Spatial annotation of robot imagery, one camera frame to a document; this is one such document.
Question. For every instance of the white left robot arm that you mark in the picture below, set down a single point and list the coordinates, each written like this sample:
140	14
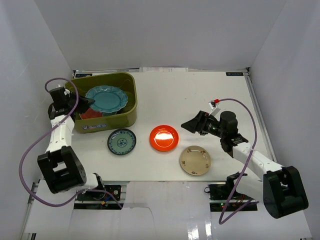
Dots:
59	165

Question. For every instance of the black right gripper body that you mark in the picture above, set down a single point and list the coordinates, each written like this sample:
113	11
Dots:
213	129

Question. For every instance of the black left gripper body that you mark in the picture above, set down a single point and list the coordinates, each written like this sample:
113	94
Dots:
75	104

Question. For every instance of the red and teal floral plate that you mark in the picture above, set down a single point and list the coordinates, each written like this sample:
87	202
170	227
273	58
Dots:
90	114

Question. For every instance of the olive green plastic bin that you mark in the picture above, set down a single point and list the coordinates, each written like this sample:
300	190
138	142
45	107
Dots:
124	118

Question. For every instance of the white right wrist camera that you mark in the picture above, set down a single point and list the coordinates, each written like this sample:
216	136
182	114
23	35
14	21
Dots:
214	108

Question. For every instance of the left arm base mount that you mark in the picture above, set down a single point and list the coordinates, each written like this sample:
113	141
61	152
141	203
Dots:
110	199

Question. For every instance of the orange glossy plate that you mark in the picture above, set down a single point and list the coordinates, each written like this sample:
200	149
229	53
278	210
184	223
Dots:
164	138

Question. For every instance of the green blue patterned small plate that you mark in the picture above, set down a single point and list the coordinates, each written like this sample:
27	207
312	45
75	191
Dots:
121	141

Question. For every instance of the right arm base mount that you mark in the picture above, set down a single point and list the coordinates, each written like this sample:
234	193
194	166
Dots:
218	195

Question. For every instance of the white paper sheets at back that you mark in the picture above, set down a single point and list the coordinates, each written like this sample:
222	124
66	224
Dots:
163	69

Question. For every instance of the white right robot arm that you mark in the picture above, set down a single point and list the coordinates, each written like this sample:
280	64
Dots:
279	188

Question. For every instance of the cream floral plate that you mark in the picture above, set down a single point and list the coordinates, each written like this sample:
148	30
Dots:
195	160

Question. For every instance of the teal scalloped plate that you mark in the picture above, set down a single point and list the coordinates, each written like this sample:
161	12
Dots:
107	99

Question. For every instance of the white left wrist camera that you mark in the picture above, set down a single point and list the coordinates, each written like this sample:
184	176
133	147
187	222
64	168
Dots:
62	91

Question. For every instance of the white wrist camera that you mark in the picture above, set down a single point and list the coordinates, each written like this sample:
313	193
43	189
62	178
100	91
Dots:
62	91
214	108

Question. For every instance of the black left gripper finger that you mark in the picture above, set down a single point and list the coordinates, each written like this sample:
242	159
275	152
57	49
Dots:
81	100
81	109

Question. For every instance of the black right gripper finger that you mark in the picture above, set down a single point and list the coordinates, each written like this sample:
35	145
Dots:
193	125
206	116

